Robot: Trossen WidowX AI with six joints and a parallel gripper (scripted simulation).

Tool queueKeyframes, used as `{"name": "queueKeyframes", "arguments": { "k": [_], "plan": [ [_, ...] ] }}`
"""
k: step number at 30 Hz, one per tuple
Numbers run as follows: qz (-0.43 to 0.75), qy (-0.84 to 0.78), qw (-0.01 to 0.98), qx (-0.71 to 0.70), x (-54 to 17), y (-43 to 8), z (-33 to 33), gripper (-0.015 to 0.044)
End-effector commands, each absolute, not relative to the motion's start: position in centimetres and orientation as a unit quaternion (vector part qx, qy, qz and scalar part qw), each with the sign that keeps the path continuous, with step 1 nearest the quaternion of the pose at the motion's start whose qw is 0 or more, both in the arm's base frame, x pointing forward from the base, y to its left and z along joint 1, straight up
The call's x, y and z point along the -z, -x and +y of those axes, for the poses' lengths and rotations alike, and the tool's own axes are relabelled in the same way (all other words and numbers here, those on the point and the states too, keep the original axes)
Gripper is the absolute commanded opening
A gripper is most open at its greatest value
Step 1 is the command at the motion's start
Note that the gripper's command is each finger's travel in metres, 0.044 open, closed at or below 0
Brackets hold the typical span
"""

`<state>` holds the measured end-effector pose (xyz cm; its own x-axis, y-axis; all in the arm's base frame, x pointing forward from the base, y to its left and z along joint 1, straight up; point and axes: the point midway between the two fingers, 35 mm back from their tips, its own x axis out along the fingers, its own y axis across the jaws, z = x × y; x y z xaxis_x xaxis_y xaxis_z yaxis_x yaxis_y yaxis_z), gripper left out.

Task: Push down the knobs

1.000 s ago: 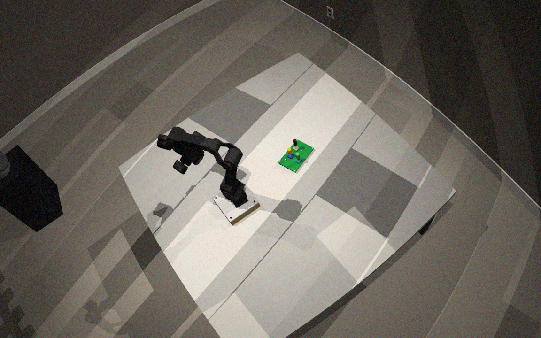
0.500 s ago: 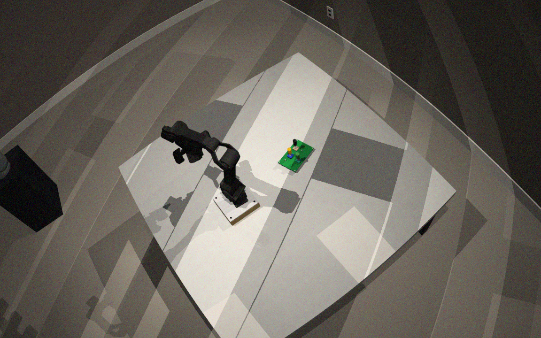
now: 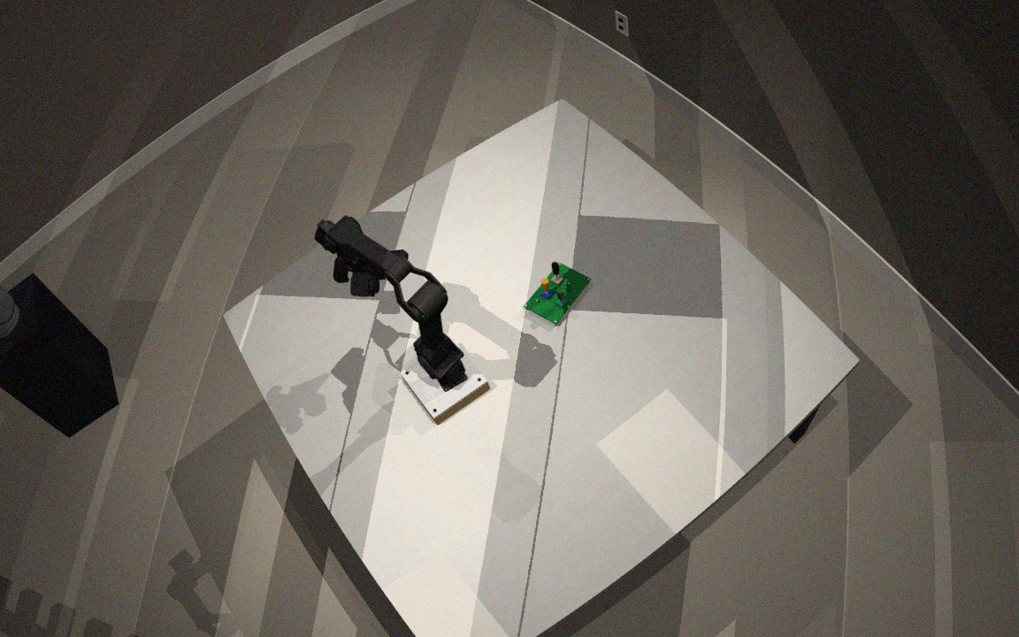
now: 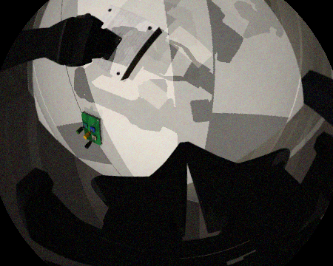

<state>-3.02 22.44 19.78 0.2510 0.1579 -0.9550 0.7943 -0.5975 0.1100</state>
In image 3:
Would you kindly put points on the green circuit board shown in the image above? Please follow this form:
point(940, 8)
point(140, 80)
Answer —
point(557, 293)

